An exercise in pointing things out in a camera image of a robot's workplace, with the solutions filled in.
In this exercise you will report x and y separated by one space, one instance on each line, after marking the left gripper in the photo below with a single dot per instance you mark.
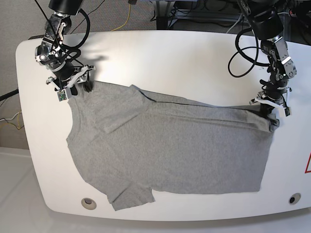
271 98

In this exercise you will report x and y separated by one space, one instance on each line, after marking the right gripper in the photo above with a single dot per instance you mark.
67 75

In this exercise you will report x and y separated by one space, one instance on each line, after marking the grey T-shirt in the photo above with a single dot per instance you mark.
127 143

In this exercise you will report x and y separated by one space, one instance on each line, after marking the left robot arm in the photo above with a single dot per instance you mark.
271 52

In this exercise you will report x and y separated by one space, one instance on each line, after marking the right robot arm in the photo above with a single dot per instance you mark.
59 58

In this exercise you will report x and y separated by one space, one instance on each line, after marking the black bar behind table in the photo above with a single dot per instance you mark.
36 37

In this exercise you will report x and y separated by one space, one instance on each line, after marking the red triangle sticker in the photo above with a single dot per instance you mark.
308 166

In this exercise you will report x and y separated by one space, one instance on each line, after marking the grey table grommet hole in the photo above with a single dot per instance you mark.
88 204

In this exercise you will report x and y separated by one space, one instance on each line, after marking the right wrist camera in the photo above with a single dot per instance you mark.
64 94

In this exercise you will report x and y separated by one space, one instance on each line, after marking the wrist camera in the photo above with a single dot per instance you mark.
287 111
64 94

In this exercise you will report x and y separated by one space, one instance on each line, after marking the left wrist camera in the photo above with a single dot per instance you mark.
287 111

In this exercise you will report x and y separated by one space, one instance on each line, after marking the black table mount hole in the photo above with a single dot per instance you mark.
295 198

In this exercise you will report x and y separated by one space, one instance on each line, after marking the black table leg post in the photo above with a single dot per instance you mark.
162 22

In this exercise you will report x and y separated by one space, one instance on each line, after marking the aluminium frame rail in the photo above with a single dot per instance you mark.
210 22

